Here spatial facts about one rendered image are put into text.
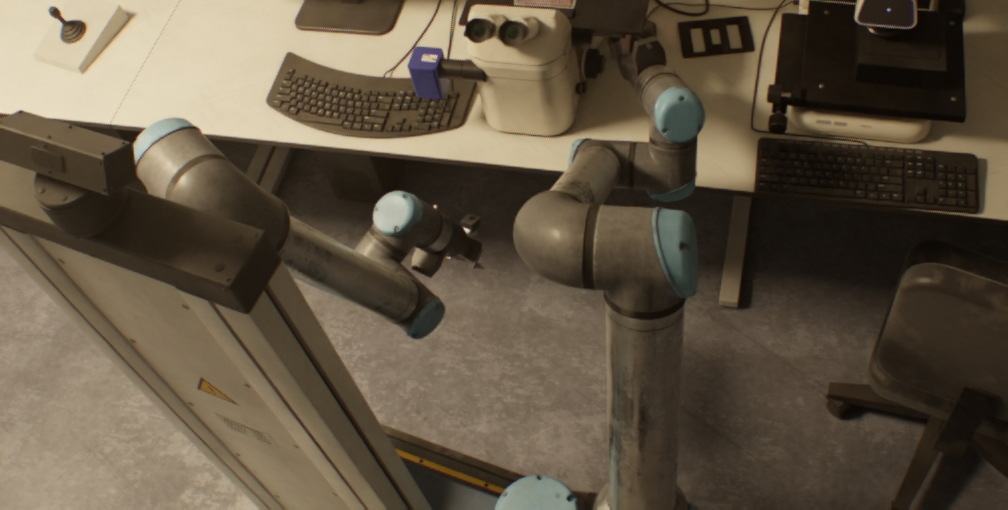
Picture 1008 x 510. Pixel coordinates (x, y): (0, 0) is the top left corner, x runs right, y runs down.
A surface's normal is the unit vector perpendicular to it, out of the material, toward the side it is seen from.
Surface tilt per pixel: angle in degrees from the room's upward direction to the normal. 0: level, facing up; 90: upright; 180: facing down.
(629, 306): 69
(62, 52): 10
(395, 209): 20
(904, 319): 90
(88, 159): 61
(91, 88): 0
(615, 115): 0
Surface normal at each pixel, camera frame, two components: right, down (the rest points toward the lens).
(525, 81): -0.22, 0.81
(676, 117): 0.18, 0.37
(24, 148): -0.40, 0.41
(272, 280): 0.92, 0.26
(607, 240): -0.18, -0.20
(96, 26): -0.19, -0.43
